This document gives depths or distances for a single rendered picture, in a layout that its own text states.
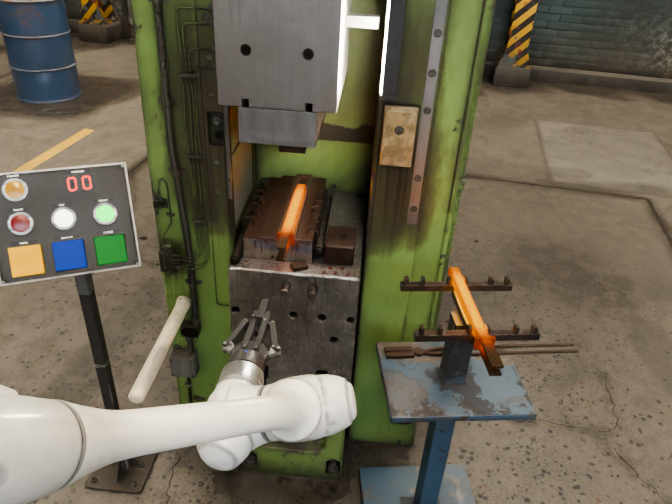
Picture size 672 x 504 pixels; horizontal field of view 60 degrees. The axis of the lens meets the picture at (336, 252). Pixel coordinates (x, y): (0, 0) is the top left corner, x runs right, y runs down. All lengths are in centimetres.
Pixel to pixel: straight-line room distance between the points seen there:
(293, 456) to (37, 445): 161
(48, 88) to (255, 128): 471
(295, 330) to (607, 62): 636
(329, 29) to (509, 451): 175
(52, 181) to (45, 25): 443
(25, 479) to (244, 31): 110
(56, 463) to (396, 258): 134
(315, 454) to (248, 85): 130
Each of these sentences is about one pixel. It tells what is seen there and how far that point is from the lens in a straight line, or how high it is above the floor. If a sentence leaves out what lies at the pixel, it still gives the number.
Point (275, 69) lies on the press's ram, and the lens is 148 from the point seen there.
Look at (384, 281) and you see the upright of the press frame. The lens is 188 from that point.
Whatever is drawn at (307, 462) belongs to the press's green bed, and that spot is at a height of 10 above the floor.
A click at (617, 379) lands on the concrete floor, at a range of 301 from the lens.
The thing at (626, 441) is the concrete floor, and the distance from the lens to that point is 275.
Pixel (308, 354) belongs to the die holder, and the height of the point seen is 62.
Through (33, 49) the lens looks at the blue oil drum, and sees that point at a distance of 606.
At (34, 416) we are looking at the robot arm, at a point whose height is 139.
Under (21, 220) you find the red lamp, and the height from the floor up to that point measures 110.
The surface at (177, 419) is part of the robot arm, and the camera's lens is 85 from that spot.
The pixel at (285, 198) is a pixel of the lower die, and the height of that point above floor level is 99.
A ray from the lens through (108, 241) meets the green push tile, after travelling 163.
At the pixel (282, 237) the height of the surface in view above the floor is 102.
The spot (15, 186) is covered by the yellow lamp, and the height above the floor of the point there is 117.
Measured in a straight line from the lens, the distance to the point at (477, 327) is 148.
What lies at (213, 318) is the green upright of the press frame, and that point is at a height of 56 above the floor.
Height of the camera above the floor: 184
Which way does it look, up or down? 32 degrees down
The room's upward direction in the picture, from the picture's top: 3 degrees clockwise
